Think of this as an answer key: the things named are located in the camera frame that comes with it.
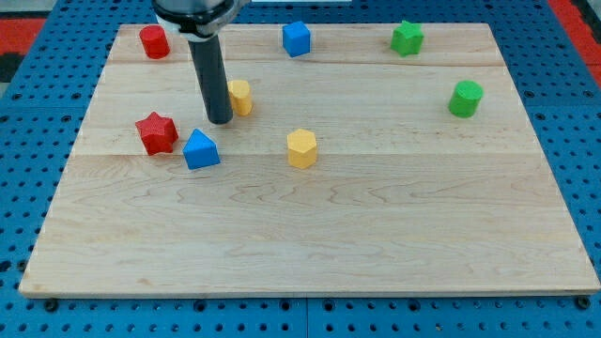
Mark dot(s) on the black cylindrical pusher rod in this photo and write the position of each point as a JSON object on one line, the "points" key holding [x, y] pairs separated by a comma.
{"points": [[208, 63]]}

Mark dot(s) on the red star block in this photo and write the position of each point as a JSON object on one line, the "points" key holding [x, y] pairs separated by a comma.
{"points": [[158, 133]]}

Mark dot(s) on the wooden board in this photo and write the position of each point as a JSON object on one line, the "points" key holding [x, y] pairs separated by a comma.
{"points": [[405, 199]]}

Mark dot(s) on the green star block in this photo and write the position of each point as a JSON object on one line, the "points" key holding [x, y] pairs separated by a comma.
{"points": [[407, 38]]}

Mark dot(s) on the yellow cylinder block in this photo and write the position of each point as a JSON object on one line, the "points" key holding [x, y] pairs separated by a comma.
{"points": [[240, 96]]}

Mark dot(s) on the red cylinder block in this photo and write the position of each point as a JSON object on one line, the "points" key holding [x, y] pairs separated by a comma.
{"points": [[154, 40]]}

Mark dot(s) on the blue cube block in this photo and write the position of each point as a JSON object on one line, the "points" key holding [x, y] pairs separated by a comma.
{"points": [[296, 39]]}

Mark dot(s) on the blue triangular block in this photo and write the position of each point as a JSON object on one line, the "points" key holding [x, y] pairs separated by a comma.
{"points": [[200, 151]]}

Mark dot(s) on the yellow hexagon block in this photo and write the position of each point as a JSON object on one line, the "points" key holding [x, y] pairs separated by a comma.
{"points": [[301, 148]]}

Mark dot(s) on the green cylinder block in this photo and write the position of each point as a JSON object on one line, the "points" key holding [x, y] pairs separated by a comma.
{"points": [[465, 99]]}

